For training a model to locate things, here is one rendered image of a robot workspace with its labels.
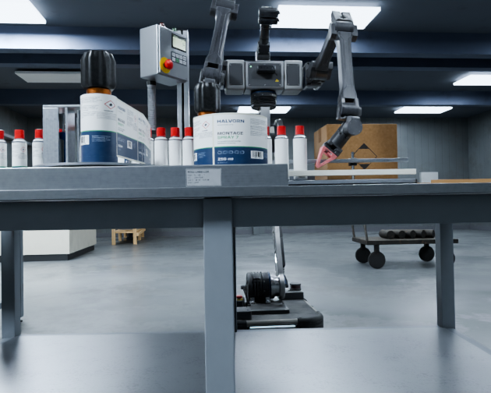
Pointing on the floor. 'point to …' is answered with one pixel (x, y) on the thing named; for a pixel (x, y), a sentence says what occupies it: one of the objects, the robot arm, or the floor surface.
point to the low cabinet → (44, 245)
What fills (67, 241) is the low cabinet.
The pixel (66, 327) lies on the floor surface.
